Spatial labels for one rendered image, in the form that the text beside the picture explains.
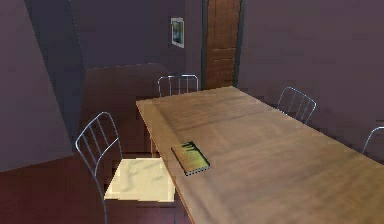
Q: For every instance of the light wooden dining table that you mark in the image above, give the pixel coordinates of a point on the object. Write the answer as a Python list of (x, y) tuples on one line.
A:
[(266, 156)]

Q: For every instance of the metal chair with cream seat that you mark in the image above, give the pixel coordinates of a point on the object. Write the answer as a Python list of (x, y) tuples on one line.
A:
[(177, 84), (140, 178), (370, 137), (297, 102)]

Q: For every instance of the green and yellow book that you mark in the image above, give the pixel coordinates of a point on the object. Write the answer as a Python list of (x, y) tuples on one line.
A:
[(190, 158)]

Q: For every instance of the brown wooden room door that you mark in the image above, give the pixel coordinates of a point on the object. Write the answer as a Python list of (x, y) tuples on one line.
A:
[(221, 43)]

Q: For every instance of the white framed wall picture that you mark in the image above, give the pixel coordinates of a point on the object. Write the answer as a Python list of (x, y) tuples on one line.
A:
[(177, 32)]

